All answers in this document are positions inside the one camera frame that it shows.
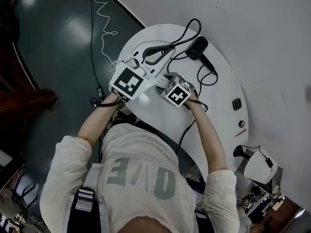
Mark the black lamp with white shade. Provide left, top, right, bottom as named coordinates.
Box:
left=232, top=144, right=279, bottom=185

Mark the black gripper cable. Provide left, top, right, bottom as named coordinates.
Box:
left=174, top=98, right=210, bottom=155
left=89, top=97, right=122, bottom=109

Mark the dark backpack strap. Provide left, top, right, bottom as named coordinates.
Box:
left=72, top=187, right=101, bottom=233
left=194, top=207, right=216, bottom=233

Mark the black floor cable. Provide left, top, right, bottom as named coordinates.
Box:
left=90, top=0, right=104, bottom=99

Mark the white power strip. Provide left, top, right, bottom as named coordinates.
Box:
left=125, top=45, right=171, bottom=88

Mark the dark wooden furniture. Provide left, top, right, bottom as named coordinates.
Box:
left=0, top=42, right=59, bottom=153

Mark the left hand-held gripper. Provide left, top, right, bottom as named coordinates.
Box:
left=108, top=40, right=176, bottom=103

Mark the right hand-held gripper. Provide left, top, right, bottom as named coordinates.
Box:
left=160, top=72, right=199, bottom=108

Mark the black square device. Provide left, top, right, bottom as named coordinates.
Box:
left=232, top=98, right=243, bottom=112

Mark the grey shelf unit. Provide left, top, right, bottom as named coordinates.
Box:
left=239, top=147, right=285, bottom=204

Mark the black hair dryer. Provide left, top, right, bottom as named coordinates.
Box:
left=186, top=35, right=218, bottom=75

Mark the person's left forearm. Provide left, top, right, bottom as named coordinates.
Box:
left=77, top=92, right=122, bottom=148

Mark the white cable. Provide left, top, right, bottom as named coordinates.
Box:
left=93, top=0, right=122, bottom=68

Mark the person's white printed t-shirt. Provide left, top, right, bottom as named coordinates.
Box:
left=39, top=122, right=240, bottom=233

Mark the person's right forearm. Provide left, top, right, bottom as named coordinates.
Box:
left=185, top=98, right=229, bottom=177

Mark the black lamp cable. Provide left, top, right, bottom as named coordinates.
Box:
left=242, top=145, right=274, bottom=168

